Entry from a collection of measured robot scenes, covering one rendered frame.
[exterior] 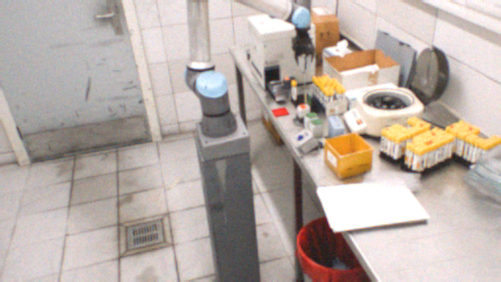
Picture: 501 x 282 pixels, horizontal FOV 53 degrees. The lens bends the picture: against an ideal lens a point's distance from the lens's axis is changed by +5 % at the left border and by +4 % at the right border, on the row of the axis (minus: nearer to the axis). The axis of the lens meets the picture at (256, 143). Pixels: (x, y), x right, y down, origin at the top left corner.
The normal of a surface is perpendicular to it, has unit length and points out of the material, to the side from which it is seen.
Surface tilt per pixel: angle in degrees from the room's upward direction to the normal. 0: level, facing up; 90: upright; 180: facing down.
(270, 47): 90
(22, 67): 90
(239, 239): 90
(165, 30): 90
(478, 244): 0
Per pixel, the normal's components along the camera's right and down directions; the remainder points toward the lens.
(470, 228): -0.07, -0.85
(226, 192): 0.26, 0.48
